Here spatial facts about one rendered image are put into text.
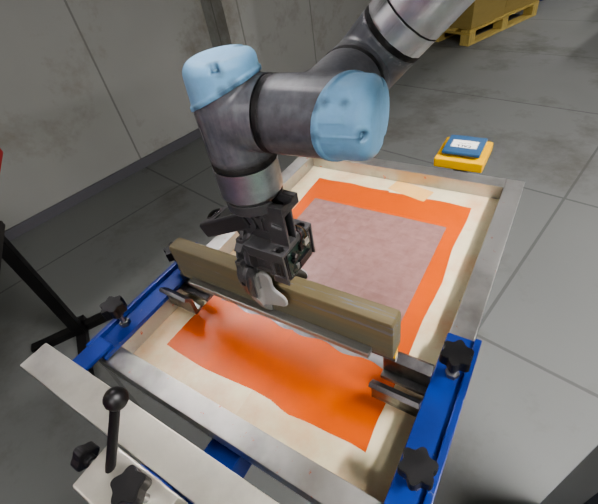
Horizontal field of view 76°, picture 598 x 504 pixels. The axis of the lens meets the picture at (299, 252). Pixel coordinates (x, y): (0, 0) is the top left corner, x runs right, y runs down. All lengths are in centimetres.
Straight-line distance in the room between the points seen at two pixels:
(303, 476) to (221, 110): 45
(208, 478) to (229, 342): 27
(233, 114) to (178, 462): 43
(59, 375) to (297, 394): 38
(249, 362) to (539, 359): 144
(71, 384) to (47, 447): 140
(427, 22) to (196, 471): 56
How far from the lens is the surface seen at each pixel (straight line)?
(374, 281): 79
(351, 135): 33
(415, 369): 60
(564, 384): 190
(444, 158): 117
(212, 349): 75
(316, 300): 53
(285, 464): 59
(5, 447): 225
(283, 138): 36
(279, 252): 47
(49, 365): 77
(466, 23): 542
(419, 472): 50
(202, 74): 38
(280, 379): 68
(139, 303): 83
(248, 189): 42
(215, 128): 40
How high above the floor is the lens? 154
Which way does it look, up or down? 42 degrees down
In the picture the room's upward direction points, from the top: 11 degrees counter-clockwise
